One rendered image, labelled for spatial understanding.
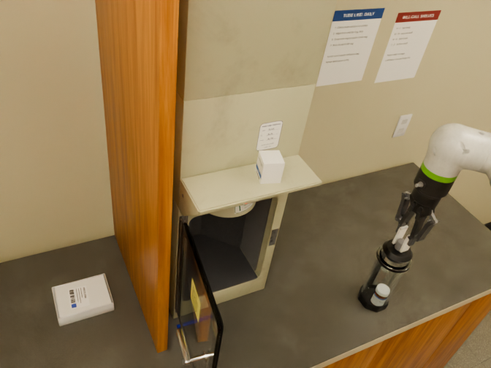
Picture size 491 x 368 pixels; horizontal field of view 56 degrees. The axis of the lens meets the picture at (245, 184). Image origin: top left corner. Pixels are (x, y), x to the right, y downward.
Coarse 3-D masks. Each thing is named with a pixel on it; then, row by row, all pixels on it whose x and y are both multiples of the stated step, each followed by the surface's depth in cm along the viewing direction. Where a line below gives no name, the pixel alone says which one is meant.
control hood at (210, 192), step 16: (288, 160) 115; (208, 176) 106; (224, 176) 107; (240, 176) 108; (256, 176) 108; (288, 176) 110; (304, 176) 111; (192, 192) 101; (208, 192) 102; (224, 192) 103; (240, 192) 103; (256, 192) 104; (272, 192) 105; (288, 192) 107; (192, 208) 101; (208, 208) 98; (224, 208) 100
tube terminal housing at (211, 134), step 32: (224, 96) 95; (256, 96) 99; (288, 96) 103; (192, 128) 97; (224, 128) 101; (256, 128) 105; (288, 128) 110; (192, 160) 103; (224, 160) 107; (256, 160) 112; (256, 288) 152
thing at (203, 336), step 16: (192, 240) 107; (192, 256) 105; (192, 272) 107; (208, 288) 97; (192, 304) 112; (208, 304) 96; (192, 320) 115; (208, 320) 97; (192, 336) 118; (208, 336) 99; (192, 352) 120; (208, 352) 102
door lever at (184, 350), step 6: (180, 330) 109; (180, 336) 108; (180, 342) 107; (180, 348) 106; (186, 348) 106; (186, 354) 104; (204, 354) 105; (186, 360) 103; (192, 360) 104; (198, 360) 104; (204, 360) 106
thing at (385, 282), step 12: (384, 264) 139; (396, 264) 148; (408, 264) 140; (372, 276) 147; (384, 276) 142; (396, 276) 141; (372, 288) 148; (384, 288) 145; (372, 300) 150; (384, 300) 149
